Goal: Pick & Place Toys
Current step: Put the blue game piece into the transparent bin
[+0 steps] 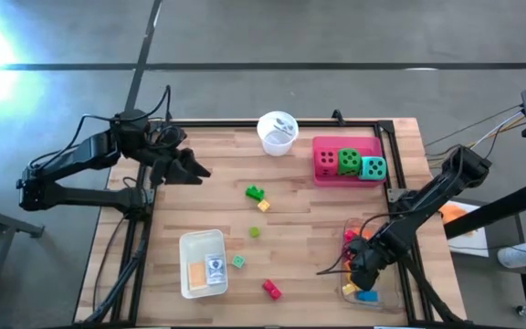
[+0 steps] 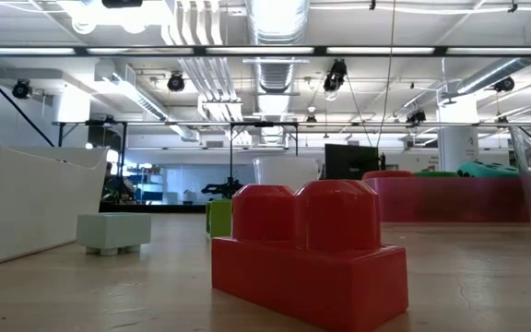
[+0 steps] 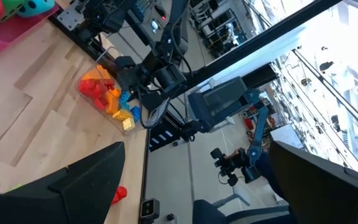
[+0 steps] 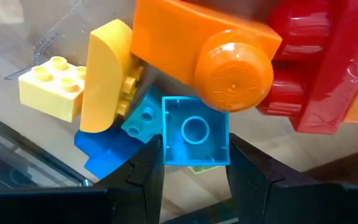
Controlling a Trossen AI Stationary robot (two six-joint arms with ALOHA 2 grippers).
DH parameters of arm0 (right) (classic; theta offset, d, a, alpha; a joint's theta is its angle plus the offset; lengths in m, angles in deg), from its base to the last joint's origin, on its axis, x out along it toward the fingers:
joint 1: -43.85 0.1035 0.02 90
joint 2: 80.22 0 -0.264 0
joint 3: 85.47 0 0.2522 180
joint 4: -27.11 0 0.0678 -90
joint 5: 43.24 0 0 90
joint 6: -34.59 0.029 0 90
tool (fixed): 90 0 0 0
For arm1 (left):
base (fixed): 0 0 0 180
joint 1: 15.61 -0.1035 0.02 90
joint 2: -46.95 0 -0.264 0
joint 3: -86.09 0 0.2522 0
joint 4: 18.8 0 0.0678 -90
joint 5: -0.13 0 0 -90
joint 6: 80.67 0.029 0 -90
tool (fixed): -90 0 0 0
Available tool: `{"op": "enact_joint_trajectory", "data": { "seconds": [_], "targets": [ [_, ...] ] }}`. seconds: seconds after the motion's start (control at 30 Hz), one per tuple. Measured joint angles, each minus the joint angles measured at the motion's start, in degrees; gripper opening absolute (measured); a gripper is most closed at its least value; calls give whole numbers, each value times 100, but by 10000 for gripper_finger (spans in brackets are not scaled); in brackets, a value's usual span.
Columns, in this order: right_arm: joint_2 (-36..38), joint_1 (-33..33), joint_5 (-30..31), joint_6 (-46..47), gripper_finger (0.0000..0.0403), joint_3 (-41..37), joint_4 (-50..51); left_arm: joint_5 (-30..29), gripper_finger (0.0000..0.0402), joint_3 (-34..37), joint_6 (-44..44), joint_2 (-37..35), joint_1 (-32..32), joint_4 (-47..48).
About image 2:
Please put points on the black monitor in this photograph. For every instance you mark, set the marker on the black monitor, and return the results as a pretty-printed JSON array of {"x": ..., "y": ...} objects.
[{"x": 350, "y": 161}]

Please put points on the teal foam die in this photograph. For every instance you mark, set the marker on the teal foam die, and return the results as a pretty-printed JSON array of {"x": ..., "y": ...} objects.
[{"x": 487, "y": 170}]

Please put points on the red two-stud brick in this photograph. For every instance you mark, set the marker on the red two-stud brick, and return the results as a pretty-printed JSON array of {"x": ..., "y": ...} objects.
[{"x": 311, "y": 276}]

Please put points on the white plastic bin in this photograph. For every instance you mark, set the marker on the white plastic bin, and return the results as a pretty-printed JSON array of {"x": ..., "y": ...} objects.
[{"x": 16, "y": 207}]

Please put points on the silver slanted ceiling duct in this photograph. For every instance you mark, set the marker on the silver slanted ceiling duct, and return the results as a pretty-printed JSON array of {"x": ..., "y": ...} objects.
[{"x": 500, "y": 69}]

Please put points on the black background frame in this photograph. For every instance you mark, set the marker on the black background frame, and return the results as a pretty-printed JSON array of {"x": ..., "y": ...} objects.
[{"x": 123, "y": 138}]

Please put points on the white column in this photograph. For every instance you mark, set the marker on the white column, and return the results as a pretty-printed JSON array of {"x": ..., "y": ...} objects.
[{"x": 459, "y": 147}]

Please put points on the silver round ceiling duct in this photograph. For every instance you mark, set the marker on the silver round ceiling duct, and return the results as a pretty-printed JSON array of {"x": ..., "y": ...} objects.
[{"x": 274, "y": 78}]

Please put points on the black overhead light bar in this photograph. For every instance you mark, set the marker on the black overhead light bar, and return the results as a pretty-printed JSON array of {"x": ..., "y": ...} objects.
[{"x": 164, "y": 51}]

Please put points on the black hanging camera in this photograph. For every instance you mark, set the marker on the black hanging camera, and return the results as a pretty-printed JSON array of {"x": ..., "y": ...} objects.
[{"x": 334, "y": 76}]

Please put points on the black ceiling spotlight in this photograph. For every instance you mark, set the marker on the black ceiling spotlight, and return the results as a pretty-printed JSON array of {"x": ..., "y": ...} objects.
[
  {"x": 176, "y": 82},
  {"x": 415, "y": 116},
  {"x": 311, "y": 120},
  {"x": 504, "y": 84},
  {"x": 21, "y": 89}
]

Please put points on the green small brick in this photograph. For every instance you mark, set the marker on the green small brick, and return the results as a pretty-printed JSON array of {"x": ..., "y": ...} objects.
[{"x": 219, "y": 217}]

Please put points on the pale teal small brick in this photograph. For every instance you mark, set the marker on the pale teal small brick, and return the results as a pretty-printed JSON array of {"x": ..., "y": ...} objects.
[{"x": 113, "y": 230}]

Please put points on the white plastic cup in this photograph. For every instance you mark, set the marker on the white plastic cup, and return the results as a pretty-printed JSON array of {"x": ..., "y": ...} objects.
[{"x": 286, "y": 170}]

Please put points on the white rectangular air duct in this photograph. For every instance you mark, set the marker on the white rectangular air duct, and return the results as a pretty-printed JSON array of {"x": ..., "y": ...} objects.
[{"x": 132, "y": 92}]

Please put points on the pink plastic bin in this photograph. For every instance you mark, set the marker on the pink plastic bin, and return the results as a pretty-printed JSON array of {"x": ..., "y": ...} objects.
[{"x": 450, "y": 200}]

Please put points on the black background robot arm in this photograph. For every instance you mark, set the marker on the black background robot arm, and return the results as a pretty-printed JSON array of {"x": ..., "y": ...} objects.
[{"x": 224, "y": 188}]

